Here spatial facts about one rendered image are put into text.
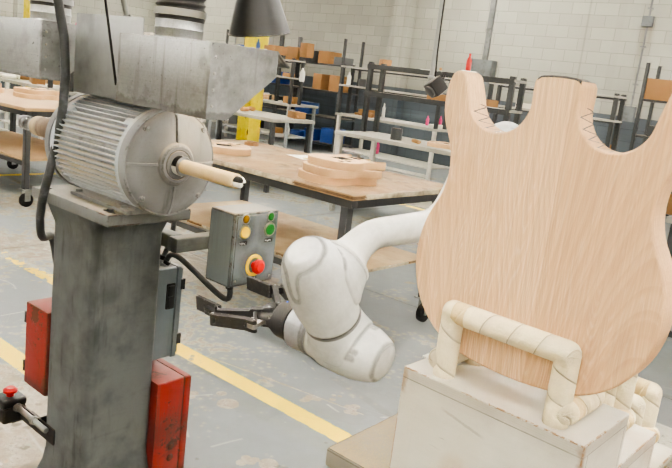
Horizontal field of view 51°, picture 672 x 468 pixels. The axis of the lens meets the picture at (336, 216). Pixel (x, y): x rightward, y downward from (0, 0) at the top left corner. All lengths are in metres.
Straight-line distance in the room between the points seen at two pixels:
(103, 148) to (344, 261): 0.74
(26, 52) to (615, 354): 1.54
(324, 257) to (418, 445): 0.31
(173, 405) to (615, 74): 11.30
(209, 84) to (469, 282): 0.62
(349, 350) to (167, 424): 0.99
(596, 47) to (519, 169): 11.97
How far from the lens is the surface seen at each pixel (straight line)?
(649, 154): 0.88
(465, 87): 0.99
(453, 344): 0.99
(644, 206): 0.88
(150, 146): 1.63
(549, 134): 0.93
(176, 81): 1.41
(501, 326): 0.94
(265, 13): 1.55
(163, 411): 2.07
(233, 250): 1.83
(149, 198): 1.65
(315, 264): 1.10
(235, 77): 1.37
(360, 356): 1.20
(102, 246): 1.80
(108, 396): 1.97
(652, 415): 1.34
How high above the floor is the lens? 1.50
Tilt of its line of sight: 11 degrees down
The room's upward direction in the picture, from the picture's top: 7 degrees clockwise
